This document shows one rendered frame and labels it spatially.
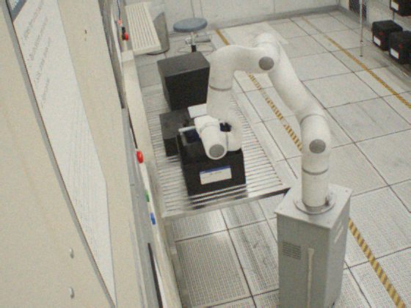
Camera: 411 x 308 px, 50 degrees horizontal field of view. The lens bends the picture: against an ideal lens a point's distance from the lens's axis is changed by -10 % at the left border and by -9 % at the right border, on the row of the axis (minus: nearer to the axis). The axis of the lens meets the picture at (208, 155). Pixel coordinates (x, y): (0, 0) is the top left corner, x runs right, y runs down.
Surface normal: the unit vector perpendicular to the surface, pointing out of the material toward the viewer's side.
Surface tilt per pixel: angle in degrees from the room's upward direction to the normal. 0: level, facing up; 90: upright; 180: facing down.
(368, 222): 0
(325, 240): 90
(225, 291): 0
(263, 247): 0
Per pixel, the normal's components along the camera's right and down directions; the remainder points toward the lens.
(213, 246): -0.13, -0.82
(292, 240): -0.54, 0.53
